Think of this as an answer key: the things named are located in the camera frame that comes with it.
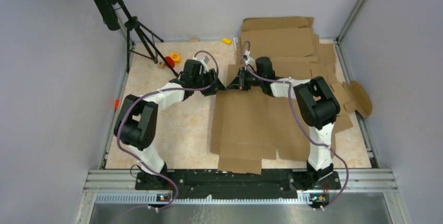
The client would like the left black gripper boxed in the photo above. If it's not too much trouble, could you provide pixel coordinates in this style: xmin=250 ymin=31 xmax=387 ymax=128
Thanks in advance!
xmin=193 ymin=68 xmax=227 ymax=97

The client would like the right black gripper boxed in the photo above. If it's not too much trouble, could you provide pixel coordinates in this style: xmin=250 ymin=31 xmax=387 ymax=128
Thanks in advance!
xmin=227 ymin=68 xmax=263 ymax=91

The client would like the cardboard box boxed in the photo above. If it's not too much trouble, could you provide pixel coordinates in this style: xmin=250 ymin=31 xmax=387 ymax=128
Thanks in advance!
xmin=209 ymin=87 xmax=310 ymax=174

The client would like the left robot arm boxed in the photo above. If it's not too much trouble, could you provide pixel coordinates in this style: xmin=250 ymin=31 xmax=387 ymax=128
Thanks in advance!
xmin=114 ymin=59 xmax=224 ymax=189

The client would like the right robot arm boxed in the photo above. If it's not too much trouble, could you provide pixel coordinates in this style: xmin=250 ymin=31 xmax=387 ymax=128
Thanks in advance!
xmin=227 ymin=55 xmax=341 ymax=188

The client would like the yellow round toy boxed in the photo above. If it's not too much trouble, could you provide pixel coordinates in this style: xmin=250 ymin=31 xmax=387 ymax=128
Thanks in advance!
xmin=170 ymin=52 xmax=181 ymax=65

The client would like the small printed card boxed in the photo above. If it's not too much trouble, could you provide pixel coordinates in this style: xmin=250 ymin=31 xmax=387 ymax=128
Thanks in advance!
xmin=233 ymin=37 xmax=239 ymax=51

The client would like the red round toy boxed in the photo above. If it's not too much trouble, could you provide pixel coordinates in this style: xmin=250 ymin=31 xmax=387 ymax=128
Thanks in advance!
xmin=165 ymin=56 xmax=175 ymax=67

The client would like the yellow block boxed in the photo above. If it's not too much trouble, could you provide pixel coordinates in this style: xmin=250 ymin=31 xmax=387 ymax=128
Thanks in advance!
xmin=222 ymin=38 xmax=232 ymax=45

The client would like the stack of cardboard blanks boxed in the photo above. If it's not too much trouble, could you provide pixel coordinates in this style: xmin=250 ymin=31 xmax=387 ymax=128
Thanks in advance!
xmin=240 ymin=16 xmax=355 ymax=133

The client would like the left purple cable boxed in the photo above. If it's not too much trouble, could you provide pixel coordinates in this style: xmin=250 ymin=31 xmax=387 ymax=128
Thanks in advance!
xmin=115 ymin=50 xmax=219 ymax=213

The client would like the purple cable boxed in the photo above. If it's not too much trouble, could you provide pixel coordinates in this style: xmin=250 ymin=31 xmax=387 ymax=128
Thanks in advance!
xmin=115 ymin=50 xmax=219 ymax=213
xmin=241 ymin=41 xmax=349 ymax=211

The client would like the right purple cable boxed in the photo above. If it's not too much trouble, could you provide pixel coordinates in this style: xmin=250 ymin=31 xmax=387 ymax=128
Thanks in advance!
xmin=241 ymin=41 xmax=349 ymax=211

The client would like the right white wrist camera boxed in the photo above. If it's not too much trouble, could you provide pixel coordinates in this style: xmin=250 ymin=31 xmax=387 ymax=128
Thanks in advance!
xmin=243 ymin=51 xmax=255 ymax=68

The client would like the orange clip on frame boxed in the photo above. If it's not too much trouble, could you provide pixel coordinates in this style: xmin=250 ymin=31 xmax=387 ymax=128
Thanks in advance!
xmin=114 ymin=99 xmax=120 ymax=110

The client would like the black camera tripod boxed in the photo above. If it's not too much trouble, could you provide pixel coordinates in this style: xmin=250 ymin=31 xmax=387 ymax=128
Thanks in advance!
xmin=94 ymin=0 xmax=166 ymax=73

